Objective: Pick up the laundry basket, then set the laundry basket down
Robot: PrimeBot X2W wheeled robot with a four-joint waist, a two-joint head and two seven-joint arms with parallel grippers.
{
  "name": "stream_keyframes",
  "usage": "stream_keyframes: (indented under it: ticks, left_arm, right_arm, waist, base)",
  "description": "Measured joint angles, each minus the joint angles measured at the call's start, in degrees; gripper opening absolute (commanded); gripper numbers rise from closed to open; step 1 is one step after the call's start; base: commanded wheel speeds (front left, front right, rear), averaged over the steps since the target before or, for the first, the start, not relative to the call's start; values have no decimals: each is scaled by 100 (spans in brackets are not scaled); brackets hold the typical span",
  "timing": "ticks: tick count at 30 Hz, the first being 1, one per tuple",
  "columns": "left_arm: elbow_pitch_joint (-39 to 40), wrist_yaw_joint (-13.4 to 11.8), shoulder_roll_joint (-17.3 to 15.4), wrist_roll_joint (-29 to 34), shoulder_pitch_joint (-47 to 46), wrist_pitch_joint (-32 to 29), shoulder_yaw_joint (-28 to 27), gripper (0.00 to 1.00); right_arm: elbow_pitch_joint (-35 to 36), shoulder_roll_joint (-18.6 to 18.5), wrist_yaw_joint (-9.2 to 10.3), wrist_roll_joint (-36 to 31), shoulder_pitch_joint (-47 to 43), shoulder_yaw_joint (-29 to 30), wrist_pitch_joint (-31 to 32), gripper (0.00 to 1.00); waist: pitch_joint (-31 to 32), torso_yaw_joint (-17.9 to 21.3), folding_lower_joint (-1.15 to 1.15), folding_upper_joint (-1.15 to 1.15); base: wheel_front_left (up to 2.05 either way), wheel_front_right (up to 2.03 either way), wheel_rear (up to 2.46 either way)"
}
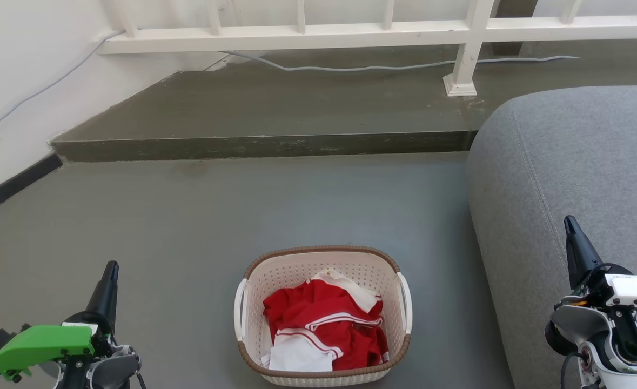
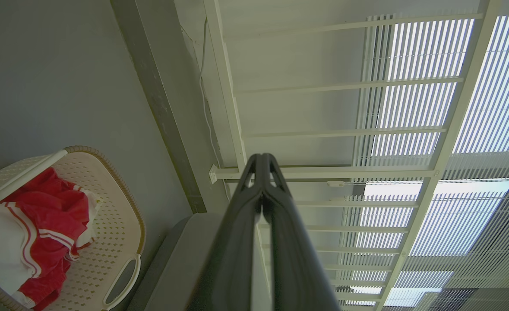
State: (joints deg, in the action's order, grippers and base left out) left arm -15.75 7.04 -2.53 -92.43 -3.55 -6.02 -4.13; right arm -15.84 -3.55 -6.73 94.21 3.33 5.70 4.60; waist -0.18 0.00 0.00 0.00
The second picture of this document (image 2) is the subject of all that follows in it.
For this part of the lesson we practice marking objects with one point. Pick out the white wall socket box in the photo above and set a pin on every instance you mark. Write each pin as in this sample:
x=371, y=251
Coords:
x=213, y=174

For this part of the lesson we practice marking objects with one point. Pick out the red and white garment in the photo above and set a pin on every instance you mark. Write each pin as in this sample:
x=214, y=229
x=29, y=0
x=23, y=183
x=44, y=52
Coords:
x=34, y=242

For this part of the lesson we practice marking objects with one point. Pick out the grey skirting board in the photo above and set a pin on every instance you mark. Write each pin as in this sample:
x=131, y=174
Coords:
x=159, y=108

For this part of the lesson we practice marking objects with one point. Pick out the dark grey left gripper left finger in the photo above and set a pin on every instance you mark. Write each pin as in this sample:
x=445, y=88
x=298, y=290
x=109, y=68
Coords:
x=232, y=255

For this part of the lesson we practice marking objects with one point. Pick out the white vertical window blinds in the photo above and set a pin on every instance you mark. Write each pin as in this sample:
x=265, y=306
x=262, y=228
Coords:
x=453, y=151

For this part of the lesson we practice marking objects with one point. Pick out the white metal safety fence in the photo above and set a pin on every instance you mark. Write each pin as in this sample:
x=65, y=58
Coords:
x=336, y=129

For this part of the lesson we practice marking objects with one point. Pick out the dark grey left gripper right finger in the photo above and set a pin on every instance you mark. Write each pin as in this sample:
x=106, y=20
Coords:
x=295, y=259

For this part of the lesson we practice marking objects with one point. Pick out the cream perforated laundry basket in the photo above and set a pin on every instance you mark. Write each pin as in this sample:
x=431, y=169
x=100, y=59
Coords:
x=107, y=242

